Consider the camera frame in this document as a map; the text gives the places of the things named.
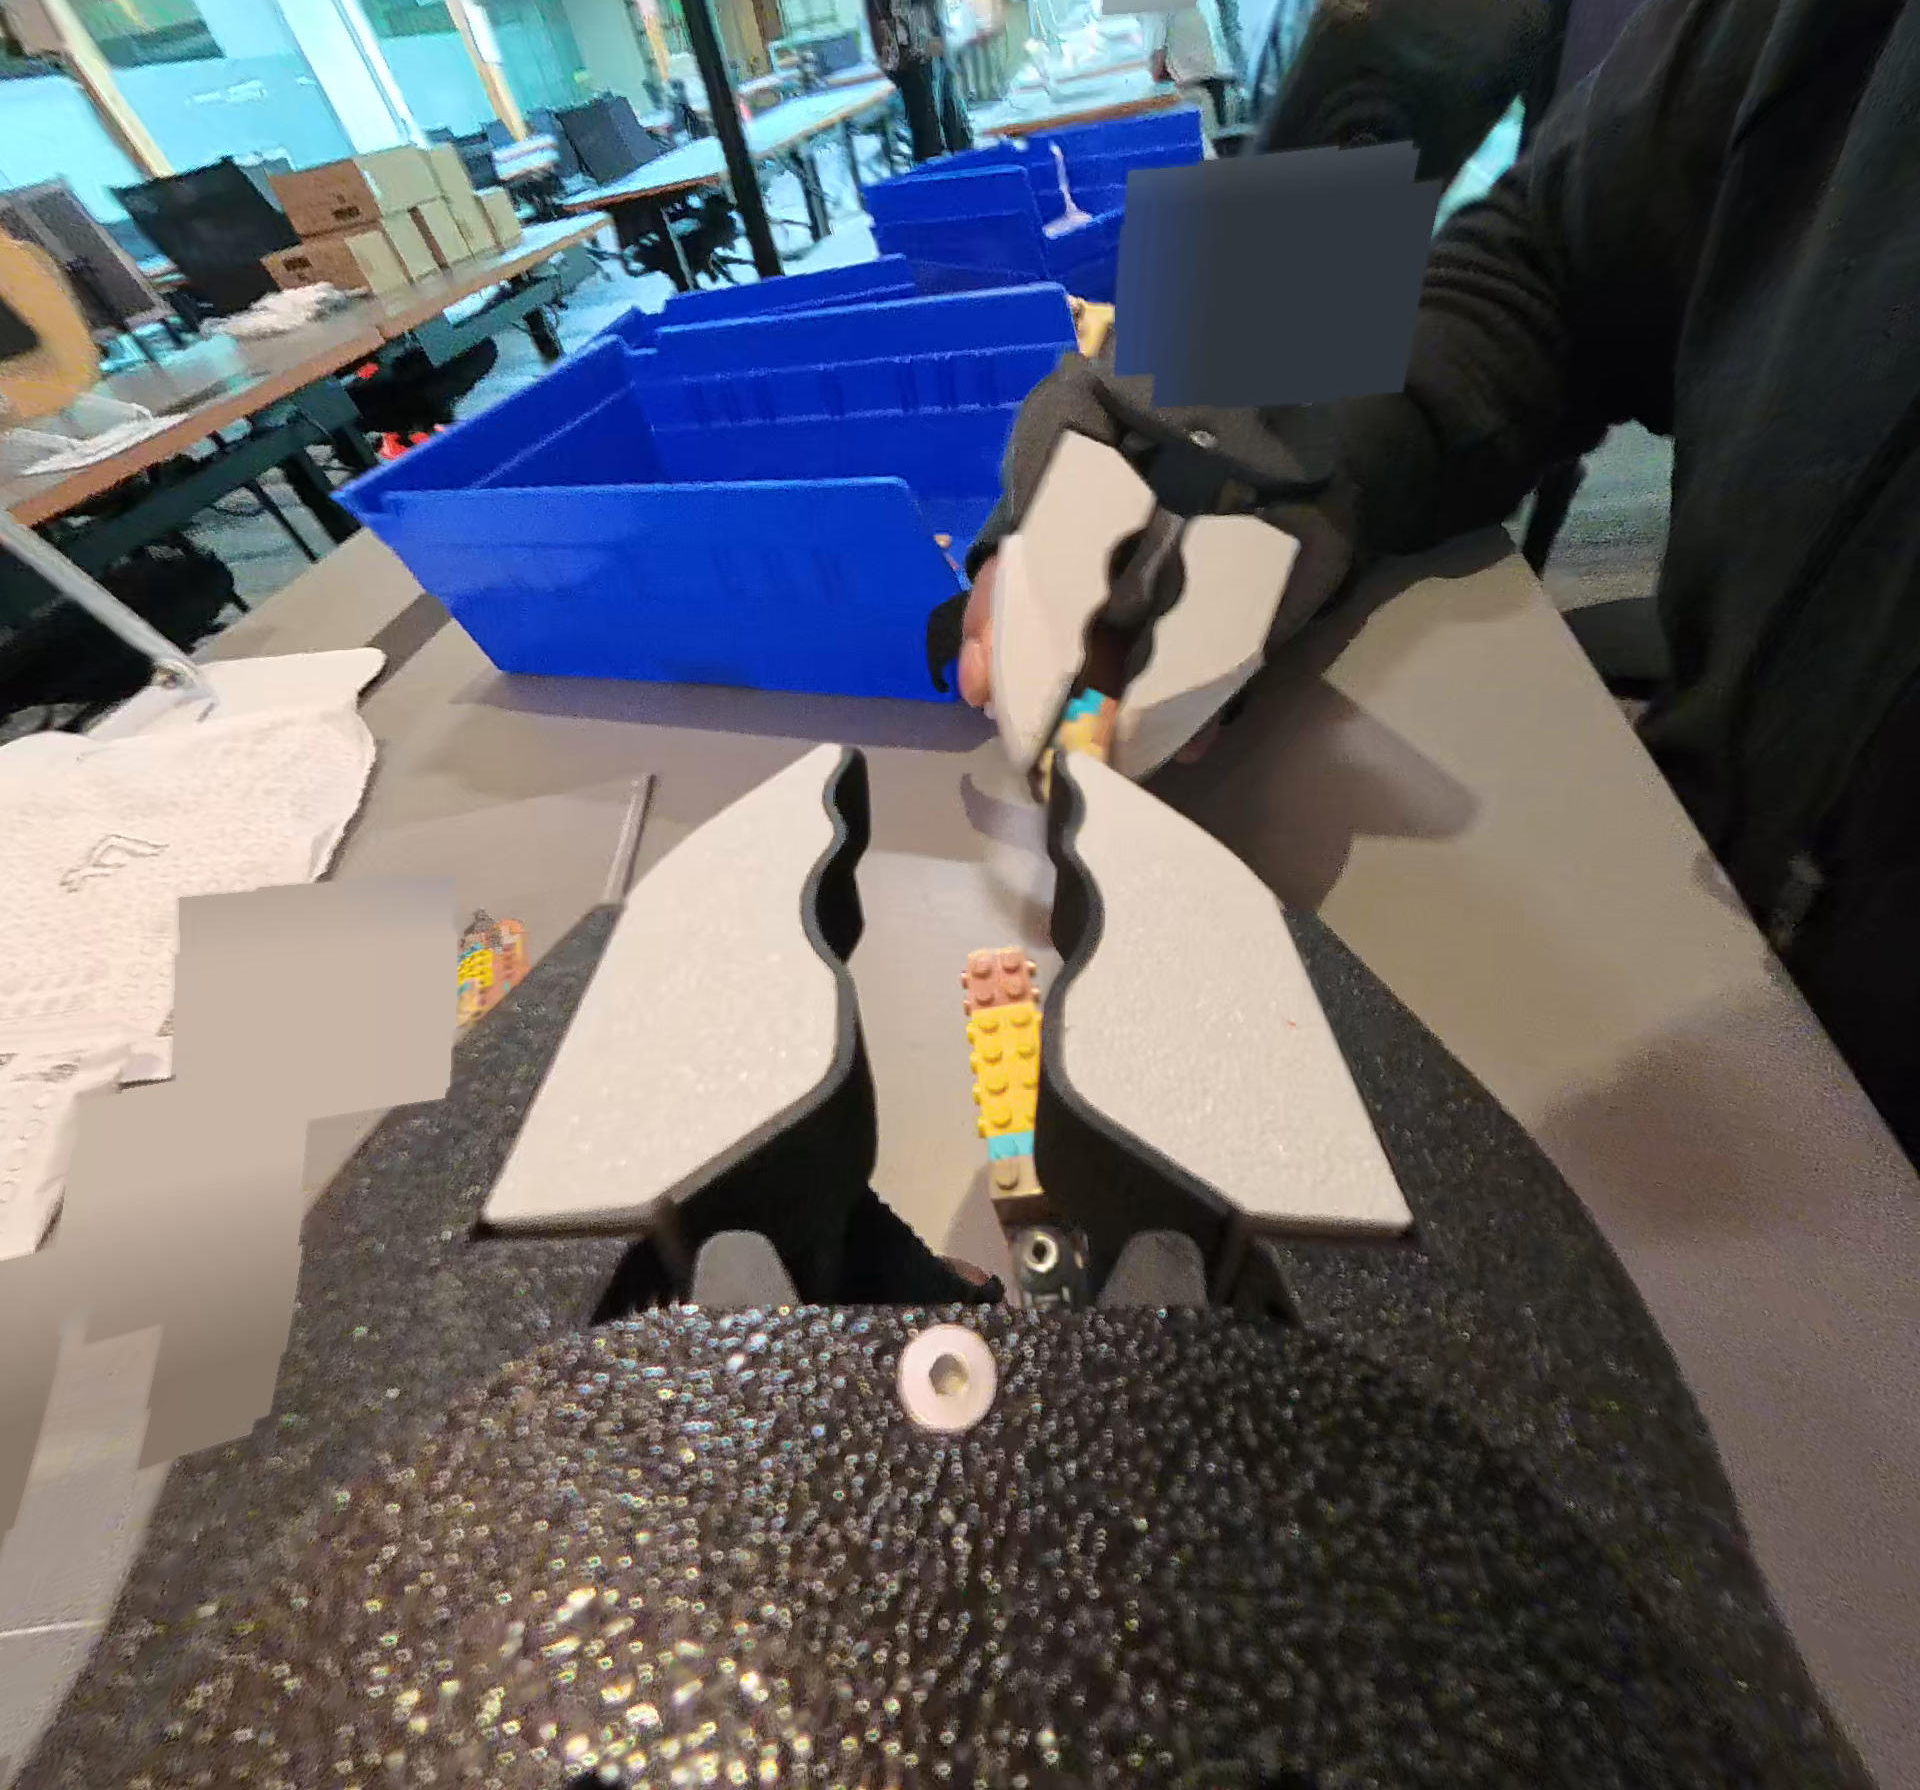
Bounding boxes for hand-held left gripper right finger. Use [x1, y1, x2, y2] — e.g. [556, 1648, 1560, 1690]
[1046, 753, 1414, 1244]

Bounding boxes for crumpled white paper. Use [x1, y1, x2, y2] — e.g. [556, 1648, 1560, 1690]
[91, 648, 390, 756]

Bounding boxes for grey metal rod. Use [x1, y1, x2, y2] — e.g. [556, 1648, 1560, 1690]
[0, 511, 214, 695]

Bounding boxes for printed white sheet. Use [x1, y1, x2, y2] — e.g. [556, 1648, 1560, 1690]
[0, 700, 380, 1260]

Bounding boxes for grey instruction booklet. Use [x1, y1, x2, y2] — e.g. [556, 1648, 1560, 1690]
[450, 769, 657, 1026]

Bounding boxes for stack of cardboard boxes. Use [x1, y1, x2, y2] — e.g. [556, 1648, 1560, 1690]
[261, 145, 523, 299]

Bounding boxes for black computer monitor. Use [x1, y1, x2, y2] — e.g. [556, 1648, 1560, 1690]
[118, 158, 304, 318]

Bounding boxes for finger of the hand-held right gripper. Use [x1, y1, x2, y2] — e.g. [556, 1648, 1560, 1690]
[1114, 516, 1303, 782]
[994, 430, 1159, 775]

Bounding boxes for tan round disc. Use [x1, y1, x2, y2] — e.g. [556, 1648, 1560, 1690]
[0, 231, 100, 420]

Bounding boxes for black vertical pole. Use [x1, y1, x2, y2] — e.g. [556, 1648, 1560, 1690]
[641, 0, 785, 281]

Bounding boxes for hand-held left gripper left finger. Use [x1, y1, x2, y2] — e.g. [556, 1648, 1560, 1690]
[483, 744, 875, 1240]

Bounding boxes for person's right forearm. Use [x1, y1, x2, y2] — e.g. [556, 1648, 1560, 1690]
[1319, 65, 1803, 591]

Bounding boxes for blue plastic storage bin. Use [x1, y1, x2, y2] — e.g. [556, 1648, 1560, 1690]
[622, 257, 1119, 486]
[861, 110, 1208, 299]
[331, 334, 978, 703]

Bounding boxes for wooden top desk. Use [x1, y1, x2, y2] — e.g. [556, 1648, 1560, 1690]
[0, 213, 617, 578]
[562, 81, 902, 294]

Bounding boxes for long multicoloured lego build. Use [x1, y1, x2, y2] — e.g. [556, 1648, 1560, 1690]
[958, 947, 1056, 1204]

